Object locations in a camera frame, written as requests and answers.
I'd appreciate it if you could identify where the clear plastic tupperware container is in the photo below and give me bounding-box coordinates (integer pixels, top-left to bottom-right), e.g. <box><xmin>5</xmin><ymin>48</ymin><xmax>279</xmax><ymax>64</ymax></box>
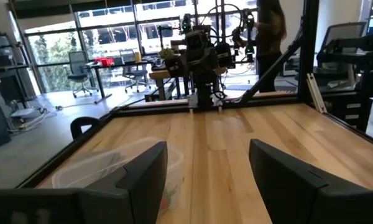
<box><xmin>52</xmin><ymin>137</ymin><xmax>185</xmax><ymax>217</ymax></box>

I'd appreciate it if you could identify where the black shelving unit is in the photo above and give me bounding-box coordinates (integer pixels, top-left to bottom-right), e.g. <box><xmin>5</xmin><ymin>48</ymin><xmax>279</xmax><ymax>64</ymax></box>
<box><xmin>0</xmin><ymin>32</ymin><xmax>40</xmax><ymax>153</ymax></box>

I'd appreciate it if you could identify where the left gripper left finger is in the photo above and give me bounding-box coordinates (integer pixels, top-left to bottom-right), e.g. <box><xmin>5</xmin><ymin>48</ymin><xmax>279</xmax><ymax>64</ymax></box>
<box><xmin>76</xmin><ymin>141</ymin><xmax>169</xmax><ymax>224</ymax></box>

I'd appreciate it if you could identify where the red storage box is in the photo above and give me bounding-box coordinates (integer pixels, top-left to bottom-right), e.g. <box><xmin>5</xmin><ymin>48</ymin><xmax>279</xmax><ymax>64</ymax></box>
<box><xmin>94</xmin><ymin>57</ymin><xmax>115</xmax><ymax>67</ymax></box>

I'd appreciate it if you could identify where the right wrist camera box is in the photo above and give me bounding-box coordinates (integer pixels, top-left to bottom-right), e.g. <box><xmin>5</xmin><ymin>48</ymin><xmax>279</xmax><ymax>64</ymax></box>
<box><xmin>185</xmin><ymin>29</ymin><xmax>210</xmax><ymax>50</ymax></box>

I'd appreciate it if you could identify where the person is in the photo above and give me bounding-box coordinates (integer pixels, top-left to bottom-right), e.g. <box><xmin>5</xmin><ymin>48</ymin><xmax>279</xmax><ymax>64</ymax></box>
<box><xmin>254</xmin><ymin>0</ymin><xmax>287</xmax><ymax>93</ymax></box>

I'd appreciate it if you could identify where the black aluminium table frame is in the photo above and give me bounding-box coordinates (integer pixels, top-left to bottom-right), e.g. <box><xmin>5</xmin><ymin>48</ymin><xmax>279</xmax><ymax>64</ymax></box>
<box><xmin>17</xmin><ymin>0</ymin><xmax>373</xmax><ymax>189</ymax></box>

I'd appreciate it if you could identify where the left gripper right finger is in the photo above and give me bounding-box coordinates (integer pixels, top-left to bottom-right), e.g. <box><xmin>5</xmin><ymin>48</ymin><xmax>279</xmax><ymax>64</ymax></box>
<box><xmin>247</xmin><ymin>138</ymin><xmax>372</xmax><ymax>224</ymax></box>

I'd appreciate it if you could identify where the black office desk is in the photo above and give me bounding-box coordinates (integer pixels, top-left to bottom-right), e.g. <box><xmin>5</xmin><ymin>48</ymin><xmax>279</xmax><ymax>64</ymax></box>
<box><xmin>83</xmin><ymin>58</ymin><xmax>156</xmax><ymax>105</ymax></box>

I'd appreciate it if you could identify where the mesh back office chair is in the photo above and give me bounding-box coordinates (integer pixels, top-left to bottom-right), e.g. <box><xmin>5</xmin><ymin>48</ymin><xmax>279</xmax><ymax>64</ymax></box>
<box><xmin>316</xmin><ymin>21</ymin><xmax>369</xmax><ymax>90</ymax></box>

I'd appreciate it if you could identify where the wooden background table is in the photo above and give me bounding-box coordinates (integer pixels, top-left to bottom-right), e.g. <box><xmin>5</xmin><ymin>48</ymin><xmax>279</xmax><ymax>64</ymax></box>
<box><xmin>148</xmin><ymin>68</ymin><xmax>228</xmax><ymax>101</ymax></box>

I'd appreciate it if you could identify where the silver aluminium bracket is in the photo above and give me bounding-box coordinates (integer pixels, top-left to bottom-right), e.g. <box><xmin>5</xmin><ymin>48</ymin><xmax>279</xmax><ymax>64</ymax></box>
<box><xmin>306</xmin><ymin>72</ymin><xmax>328</xmax><ymax>114</ymax></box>

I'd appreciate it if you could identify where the grey office chair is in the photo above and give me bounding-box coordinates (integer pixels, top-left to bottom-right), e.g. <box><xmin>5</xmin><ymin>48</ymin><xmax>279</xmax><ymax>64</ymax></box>
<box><xmin>67</xmin><ymin>50</ymin><xmax>99</xmax><ymax>99</ymax></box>
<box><xmin>119</xmin><ymin>49</ymin><xmax>152</xmax><ymax>93</ymax></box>

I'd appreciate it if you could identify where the black drawer cabinet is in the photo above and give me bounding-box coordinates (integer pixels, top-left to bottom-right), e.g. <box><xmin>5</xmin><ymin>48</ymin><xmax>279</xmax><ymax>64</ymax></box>
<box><xmin>321</xmin><ymin>91</ymin><xmax>373</xmax><ymax>131</ymax></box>

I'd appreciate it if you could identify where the small background potted plant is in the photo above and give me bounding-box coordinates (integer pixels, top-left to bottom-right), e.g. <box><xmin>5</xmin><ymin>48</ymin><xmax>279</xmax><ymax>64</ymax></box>
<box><xmin>158</xmin><ymin>47</ymin><xmax>177</xmax><ymax>60</ymax></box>

